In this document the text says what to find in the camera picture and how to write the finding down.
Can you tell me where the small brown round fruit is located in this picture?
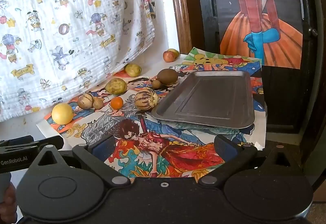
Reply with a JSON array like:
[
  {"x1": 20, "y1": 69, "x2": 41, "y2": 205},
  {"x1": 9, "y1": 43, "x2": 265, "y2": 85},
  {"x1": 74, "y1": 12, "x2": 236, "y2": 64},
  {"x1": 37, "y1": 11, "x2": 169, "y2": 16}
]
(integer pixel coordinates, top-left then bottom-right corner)
[{"x1": 93, "y1": 97, "x2": 104, "y2": 110}]

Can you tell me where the large yellow round fruit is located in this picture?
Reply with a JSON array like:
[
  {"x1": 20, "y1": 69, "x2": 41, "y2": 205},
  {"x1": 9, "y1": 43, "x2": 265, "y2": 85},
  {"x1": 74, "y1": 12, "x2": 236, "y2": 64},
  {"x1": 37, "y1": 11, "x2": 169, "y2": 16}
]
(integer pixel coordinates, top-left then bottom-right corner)
[{"x1": 51, "y1": 103, "x2": 74, "y2": 125}]

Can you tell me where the small orange tangerine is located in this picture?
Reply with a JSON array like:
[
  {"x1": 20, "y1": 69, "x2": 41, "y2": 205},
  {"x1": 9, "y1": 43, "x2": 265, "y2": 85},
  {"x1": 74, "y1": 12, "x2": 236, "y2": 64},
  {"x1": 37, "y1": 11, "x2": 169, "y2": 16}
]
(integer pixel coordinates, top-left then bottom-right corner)
[{"x1": 110, "y1": 96, "x2": 124, "y2": 110}]

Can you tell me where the brown striped pepino melon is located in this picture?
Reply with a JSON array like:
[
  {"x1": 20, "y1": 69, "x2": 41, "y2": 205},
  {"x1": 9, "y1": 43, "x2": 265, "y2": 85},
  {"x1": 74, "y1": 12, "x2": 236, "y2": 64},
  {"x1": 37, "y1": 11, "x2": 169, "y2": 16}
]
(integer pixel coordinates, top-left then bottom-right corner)
[{"x1": 77, "y1": 93, "x2": 93, "y2": 110}]

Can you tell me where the green yellow mango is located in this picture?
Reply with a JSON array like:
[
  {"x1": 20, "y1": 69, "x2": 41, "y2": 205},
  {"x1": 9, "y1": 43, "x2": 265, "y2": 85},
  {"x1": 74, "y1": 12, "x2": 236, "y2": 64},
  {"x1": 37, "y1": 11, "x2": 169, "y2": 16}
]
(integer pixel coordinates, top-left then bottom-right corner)
[{"x1": 105, "y1": 78, "x2": 127, "y2": 95}]

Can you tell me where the yellow striped pepino melon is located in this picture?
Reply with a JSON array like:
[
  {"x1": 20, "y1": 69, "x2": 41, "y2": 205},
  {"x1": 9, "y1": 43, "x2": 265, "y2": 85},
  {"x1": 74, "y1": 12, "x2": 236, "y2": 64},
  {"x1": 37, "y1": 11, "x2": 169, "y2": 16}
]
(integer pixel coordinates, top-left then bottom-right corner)
[{"x1": 135, "y1": 88, "x2": 159, "y2": 111}]

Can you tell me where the yellow green guava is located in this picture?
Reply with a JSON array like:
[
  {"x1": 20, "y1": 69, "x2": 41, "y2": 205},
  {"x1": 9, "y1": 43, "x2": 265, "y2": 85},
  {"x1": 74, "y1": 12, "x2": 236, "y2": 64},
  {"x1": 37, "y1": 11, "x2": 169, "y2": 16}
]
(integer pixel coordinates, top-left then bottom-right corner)
[{"x1": 124, "y1": 64, "x2": 142, "y2": 78}]

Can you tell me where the large brown kiwi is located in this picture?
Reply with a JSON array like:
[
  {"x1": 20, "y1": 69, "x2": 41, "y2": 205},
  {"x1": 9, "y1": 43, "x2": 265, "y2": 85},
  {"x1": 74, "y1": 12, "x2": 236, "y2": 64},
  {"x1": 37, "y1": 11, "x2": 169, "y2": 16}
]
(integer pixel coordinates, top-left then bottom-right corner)
[{"x1": 157, "y1": 69, "x2": 178, "y2": 85}]

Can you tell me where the person's left hand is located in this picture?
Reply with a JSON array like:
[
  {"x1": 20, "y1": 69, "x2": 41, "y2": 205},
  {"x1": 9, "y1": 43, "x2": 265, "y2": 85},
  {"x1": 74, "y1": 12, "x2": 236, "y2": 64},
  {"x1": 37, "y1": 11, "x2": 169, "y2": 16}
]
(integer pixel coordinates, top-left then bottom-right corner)
[{"x1": 0, "y1": 183, "x2": 18, "y2": 223}]

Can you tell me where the colourful anime drawing mat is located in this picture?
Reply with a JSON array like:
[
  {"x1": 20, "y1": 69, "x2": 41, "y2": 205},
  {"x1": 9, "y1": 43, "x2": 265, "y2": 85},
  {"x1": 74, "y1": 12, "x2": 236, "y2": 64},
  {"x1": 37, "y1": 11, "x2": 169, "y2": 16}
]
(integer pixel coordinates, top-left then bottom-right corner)
[{"x1": 37, "y1": 62, "x2": 266, "y2": 179}]

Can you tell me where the metal baking tray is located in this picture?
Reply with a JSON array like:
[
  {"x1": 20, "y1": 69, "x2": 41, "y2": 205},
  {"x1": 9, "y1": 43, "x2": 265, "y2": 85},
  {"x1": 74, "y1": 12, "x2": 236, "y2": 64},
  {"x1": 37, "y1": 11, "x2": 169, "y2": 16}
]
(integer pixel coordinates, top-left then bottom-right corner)
[{"x1": 151, "y1": 71, "x2": 255, "y2": 129}]

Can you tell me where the Winnie the Pooh drawing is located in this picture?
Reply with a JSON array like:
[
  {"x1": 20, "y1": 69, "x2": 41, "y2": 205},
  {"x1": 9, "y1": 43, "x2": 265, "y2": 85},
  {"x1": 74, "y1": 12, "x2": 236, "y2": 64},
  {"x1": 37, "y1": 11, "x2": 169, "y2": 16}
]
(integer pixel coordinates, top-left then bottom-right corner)
[{"x1": 182, "y1": 47, "x2": 260, "y2": 68}]

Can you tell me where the yellow apple behind red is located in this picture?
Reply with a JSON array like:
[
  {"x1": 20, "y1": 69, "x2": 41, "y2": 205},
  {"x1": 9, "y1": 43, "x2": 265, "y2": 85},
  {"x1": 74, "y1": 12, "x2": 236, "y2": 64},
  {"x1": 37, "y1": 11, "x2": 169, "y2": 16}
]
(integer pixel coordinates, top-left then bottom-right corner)
[{"x1": 168, "y1": 48, "x2": 180, "y2": 58}]

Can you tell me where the cartoon print white cloth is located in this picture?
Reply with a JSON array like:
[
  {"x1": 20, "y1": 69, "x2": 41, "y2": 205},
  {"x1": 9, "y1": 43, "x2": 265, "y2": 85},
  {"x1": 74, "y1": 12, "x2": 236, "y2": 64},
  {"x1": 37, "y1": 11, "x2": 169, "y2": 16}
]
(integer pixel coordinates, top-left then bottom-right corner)
[{"x1": 1, "y1": 0, "x2": 155, "y2": 121}]

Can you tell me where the orange dress lady poster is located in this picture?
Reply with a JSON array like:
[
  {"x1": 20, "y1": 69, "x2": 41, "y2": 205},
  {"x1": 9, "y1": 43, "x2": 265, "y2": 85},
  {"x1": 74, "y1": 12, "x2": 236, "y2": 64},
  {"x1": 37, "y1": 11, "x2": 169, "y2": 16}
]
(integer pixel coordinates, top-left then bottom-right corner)
[{"x1": 220, "y1": 0, "x2": 303, "y2": 69}]

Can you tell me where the wooden door frame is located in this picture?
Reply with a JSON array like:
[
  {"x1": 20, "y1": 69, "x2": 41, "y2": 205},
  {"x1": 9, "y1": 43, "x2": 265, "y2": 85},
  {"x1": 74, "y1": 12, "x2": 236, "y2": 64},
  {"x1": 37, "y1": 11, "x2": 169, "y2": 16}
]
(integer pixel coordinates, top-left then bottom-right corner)
[{"x1": 173, "y1": 0, "x2": 204, "y2": 54}]

